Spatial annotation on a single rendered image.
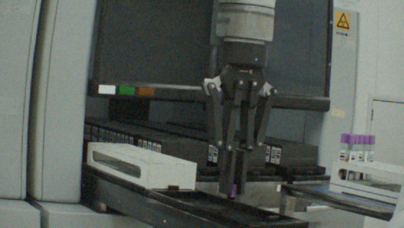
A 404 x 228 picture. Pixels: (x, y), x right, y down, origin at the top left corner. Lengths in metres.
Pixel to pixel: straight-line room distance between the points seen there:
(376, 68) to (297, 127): 1.57
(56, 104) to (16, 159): 0.15
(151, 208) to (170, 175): 0.10
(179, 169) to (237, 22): 0.37
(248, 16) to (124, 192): 0.46
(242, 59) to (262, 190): 0.60
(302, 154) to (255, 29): 0.74
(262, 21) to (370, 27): 2.35
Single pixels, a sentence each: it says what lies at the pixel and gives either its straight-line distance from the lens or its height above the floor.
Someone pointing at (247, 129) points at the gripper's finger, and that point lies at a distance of 1.37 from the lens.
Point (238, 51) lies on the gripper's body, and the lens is 1.33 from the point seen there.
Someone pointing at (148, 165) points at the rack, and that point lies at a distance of 1.56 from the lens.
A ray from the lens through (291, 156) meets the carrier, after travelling 2.01.
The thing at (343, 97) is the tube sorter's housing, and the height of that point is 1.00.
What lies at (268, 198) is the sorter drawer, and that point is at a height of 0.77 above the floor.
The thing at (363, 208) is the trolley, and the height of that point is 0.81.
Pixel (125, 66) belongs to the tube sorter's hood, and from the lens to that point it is 1.77.
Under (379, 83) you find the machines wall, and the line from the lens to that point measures 3.70.
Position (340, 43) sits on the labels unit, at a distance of 2.10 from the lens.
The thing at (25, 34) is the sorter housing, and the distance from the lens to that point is 1.70.
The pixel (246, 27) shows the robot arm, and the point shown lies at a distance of 1.33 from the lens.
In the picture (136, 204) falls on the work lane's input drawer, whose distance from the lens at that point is 1.56.
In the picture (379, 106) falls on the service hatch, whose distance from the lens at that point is 3.71.
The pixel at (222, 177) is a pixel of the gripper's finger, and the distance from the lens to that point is 1.38.
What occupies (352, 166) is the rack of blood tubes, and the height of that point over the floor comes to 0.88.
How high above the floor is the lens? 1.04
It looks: 3 degrees down
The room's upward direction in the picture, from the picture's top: 5 degrees clockwise
